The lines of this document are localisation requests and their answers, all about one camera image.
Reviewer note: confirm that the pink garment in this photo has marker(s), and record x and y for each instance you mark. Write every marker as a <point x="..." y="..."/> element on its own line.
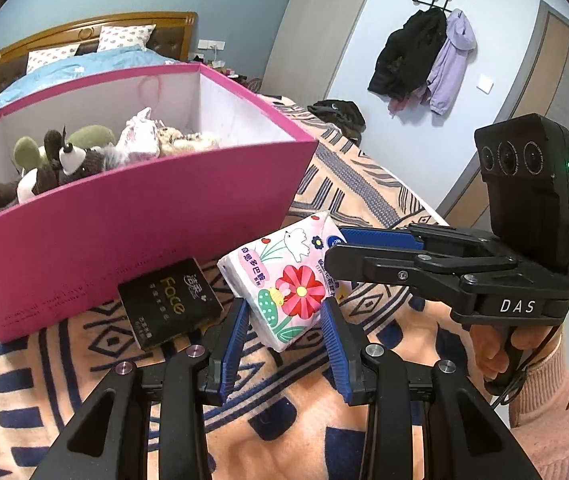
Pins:
<point x="404" y="102"/>

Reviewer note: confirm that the cream teddy bear plush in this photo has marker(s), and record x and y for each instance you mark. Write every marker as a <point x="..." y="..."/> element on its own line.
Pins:
<point x="184" y="140"/>

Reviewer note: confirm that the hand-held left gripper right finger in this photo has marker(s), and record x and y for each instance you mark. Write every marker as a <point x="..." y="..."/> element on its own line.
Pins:
<point x="337" y="350"/>

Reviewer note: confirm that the person's right hand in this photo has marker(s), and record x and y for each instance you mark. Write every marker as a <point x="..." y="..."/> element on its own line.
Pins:
<point x="489" y="355"/>

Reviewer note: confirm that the bedside clutter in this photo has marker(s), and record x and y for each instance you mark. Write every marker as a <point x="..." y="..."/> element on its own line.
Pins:
<point x="224" y="72"/>

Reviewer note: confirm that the person's right forearm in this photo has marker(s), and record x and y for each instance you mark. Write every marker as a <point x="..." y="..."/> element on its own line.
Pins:
<point x="564" y="410"/>

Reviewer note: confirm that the purple jacket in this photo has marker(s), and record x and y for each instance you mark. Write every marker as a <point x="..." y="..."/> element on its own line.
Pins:
<point x="452" y="60"/>

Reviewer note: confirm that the white wall outlet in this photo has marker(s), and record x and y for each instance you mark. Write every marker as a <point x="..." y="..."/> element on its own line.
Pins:
<point x="211" y="44"/>

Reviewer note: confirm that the floral tissue pack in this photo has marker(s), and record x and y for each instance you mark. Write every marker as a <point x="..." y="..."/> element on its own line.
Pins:
<point x="289" y="285"/>

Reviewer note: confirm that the wooden bed headboard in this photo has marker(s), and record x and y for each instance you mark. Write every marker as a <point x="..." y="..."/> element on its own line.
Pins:
<point x="89" y="25"/>

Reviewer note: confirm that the beige wardrobe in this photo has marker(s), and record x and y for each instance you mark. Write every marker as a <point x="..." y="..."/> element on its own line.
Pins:
<point x="314" y="25"/>

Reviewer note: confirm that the black wall coat rack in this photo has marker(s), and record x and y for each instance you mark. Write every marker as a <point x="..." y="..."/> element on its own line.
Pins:
<point x="432" y="2"/>

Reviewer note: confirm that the black tissue pack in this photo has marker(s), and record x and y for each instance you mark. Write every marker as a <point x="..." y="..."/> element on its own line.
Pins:
<point x="169" y="300"/>

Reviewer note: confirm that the brown raccoon plush toy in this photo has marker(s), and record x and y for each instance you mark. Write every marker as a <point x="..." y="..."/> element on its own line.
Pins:
<point x="92" y="162"/>

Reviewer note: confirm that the black jacket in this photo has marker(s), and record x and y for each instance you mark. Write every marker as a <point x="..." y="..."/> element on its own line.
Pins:
<point x="404" y="55"/>

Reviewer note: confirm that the black bag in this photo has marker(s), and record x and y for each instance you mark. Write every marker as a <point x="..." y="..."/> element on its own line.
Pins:
<point x="337" y="117"/>

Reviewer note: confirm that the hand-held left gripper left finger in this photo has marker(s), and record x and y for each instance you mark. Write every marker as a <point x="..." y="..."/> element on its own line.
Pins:
<point x="232" y="350"/>

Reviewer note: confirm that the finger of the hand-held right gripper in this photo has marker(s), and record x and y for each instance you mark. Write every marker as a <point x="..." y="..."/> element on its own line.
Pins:
<point x="379" y="239"/>
<point x="374" y="267"/>

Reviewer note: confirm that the white light switch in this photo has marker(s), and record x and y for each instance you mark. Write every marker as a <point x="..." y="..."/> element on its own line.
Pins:
<point x="485" y="84"/>

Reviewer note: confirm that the light blue bedsheet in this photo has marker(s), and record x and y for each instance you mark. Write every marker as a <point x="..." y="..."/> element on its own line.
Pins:
<point x="64" y="67"/>

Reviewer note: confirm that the pink plush toy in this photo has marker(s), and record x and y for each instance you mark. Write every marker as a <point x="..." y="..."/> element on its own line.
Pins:
<point x="137" y="140"/>

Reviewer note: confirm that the green plush toy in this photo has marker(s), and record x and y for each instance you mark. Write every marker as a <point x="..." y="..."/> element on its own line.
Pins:
<point x="94" y="135"/>

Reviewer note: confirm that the pink cardboard box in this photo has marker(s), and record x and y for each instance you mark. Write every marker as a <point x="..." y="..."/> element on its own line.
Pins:
<point x="139" y="220"/>

